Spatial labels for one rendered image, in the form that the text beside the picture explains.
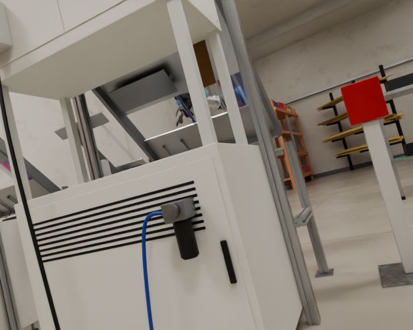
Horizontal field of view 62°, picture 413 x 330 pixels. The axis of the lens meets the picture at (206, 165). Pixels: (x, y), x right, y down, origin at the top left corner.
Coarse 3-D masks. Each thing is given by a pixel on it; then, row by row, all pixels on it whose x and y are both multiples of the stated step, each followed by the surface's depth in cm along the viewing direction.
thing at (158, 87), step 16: (224, 32) 135; (208, 48) 141; (224, 48) 140; (160, 64) 148; (176, 64) 147; (128, 80) 155; (144, 80) 150; (160, 80) 149; (176, 80) 153; (112, 96) 158; (128, 96) 157; (144, 96) 156; (160, 96) 156; (128, 112) 169
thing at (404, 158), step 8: (400, 88) 299; (408, 88) 297; (384, 96) 307; (392, 96) 321; (400, 96) 337; (384, 128) 305; (384, 136) 305; (392, 160) 304; (400, 160) 301; (408, 160) 299; (400, 184) 302; (400, 192) 302
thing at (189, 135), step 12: (240, 108) 161; (264, 108) 160; (216, 120) 168; (228, 120) 167; (252, 120) 166; (168, 132) 177; (180, 132) 176; (192, 132) 175; (216, 132) 174; (228, 132) 173; (252, 132) 171; (156, 144) 183; (168, 144) 182; (180, 144) 182; (192, 144) 181; (168, 156) 189
